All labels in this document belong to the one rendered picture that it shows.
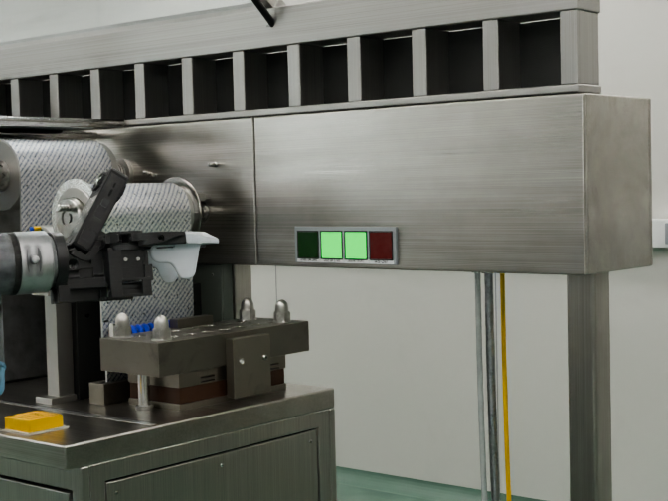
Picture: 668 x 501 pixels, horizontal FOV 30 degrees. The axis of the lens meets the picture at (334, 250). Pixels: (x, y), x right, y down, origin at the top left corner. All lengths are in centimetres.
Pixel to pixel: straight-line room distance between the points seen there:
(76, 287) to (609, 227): 99
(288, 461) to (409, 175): 59
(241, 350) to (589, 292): 65
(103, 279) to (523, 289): 348
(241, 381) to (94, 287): 84
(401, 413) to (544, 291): 88
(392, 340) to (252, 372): 296
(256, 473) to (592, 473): 61
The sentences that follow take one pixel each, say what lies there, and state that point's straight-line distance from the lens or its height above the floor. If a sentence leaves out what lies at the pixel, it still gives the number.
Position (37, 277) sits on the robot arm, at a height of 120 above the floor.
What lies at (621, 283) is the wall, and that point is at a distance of 469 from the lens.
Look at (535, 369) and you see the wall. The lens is 491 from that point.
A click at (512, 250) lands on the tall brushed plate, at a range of 216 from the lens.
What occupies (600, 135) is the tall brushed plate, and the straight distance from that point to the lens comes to 214.
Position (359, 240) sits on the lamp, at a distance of 234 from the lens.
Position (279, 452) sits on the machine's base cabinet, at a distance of 238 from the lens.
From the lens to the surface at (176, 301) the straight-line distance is 251.
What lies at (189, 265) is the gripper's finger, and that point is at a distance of 156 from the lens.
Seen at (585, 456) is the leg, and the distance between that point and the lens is 232.
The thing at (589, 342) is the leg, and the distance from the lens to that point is 228.
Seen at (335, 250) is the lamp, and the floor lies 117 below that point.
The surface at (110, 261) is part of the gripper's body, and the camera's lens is 152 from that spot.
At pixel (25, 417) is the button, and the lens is 216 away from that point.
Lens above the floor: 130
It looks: 3 degrees down
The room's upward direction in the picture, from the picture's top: 1 degrees counter-clockwise
